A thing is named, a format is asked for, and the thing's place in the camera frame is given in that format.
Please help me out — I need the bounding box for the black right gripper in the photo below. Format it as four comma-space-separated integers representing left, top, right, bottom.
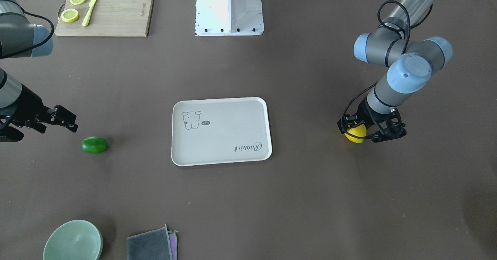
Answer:
0, 85, 78, 142

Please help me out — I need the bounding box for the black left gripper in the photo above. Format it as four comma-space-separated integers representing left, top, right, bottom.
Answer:
337, 98, 407, 143

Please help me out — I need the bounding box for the yellow lemon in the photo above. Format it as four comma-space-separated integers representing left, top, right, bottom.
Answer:
344, 124, 367, 144

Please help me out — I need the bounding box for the green lime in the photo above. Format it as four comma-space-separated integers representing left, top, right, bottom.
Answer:
81, 137, 109, 154

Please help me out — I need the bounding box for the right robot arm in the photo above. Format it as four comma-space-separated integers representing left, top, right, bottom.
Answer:
0, 0, 78, 142

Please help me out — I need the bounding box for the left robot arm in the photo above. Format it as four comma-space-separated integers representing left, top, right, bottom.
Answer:
337, 0, 453, 143

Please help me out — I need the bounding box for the beige rabbit tray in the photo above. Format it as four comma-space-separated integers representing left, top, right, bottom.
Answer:
172, 97, 272, 166

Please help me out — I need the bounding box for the yellow plastic knife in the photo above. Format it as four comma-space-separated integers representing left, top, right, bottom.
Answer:
82, 0, 98, 27

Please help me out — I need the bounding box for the lemon slice lower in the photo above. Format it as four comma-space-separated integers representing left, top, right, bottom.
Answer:
60, 9, 80, 23

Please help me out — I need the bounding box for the light green bowl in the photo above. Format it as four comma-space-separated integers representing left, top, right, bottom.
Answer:
43, 220, 103, 260

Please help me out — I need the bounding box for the bamboo cutting board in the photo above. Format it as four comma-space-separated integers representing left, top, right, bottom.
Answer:
55, 0, 154, 37

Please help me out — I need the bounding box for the grey folded cloth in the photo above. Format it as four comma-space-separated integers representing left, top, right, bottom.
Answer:
126, 226, 172, 260

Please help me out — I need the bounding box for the purple cloth under grey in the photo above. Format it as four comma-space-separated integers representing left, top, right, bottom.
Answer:
168, 231, 179, 260

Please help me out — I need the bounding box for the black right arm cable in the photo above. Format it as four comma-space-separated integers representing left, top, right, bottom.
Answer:
0, 12, 55, 59

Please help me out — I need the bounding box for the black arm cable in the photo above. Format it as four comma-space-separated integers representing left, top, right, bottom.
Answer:
341, 0, 433, 138
0, 12, 55, 59

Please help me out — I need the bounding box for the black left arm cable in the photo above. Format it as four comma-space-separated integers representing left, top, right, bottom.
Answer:
341, 0, 433, 138

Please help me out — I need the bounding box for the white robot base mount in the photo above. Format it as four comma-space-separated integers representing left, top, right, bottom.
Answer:
194, 0, 264, 36

